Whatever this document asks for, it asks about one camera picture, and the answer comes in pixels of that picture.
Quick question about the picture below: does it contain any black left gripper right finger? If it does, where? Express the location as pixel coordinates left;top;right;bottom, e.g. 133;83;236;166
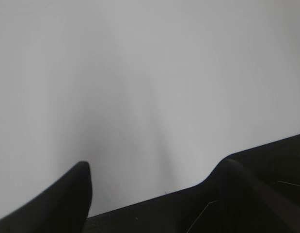
188;159;300;233

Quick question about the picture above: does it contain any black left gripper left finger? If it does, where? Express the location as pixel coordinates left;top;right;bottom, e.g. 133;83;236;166
0;161;93;233

